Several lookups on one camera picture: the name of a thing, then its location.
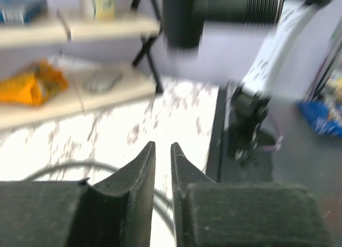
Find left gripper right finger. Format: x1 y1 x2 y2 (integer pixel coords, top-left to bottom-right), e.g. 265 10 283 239
170 143 333 246

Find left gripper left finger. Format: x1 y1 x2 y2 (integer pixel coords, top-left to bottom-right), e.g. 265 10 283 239
1 142 156 246

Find black metal shower hose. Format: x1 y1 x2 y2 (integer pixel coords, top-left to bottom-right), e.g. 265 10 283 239
24 163 176 231

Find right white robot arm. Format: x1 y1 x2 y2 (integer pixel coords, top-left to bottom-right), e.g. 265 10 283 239
155 0 341 167

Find cream three-tier shelf rack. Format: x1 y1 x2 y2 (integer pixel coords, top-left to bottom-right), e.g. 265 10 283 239
1 0 163 129

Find blue doritos chip bag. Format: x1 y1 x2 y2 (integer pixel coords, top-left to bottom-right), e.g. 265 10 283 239
296 101 341 138

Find orange snack bag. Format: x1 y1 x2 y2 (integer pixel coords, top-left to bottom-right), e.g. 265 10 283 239
1 60 68 106

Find blue box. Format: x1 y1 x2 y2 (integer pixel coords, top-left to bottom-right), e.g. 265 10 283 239
1 0 48 25

